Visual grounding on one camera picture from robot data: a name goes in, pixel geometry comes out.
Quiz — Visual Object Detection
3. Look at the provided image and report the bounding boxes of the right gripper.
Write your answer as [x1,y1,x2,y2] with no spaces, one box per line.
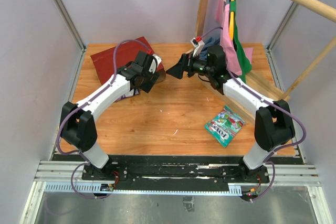
[166,50,214,80]

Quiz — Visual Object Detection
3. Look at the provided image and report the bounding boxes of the purple snack packet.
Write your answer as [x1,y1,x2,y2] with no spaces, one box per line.
[116,89,140,101]

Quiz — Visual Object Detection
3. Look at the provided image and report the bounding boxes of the red paper bag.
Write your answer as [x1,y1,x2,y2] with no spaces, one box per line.
[91,37,154,85]

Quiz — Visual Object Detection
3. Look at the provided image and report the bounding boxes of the green shirt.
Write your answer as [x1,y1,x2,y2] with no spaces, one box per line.
[229,0,252,83]

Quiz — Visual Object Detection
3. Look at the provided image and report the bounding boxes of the teal Fox's candy packet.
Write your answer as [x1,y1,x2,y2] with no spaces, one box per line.
[204,106,246,147]

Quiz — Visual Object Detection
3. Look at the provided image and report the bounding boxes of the pink shirt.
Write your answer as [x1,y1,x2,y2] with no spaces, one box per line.
[215,0,253,76]

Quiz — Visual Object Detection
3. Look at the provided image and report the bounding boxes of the yellow hanger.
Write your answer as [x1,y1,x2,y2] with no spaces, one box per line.
[229,0,236,40]

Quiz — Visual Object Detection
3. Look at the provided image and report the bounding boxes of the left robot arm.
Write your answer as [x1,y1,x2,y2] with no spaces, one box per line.
[56,51,162,180]

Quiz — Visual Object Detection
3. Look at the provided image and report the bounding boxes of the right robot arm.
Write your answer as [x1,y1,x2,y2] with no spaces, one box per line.
[166,45,295,182]

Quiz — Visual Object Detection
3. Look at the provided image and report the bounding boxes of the blue-grey cloth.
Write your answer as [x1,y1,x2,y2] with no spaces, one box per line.
[199,34,220,60]

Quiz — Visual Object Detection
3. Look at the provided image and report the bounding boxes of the wooden clothes rack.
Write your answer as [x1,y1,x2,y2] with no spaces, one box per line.
[183,0,336,125]

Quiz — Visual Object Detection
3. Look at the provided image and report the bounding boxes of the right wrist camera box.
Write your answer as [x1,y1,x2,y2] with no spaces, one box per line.
[191,36,205,57]

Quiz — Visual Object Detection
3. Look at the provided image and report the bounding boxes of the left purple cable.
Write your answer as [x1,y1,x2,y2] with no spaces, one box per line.
[56,38,153,200]

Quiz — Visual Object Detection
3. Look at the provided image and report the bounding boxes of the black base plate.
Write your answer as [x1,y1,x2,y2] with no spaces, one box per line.
[51,153,271,193]

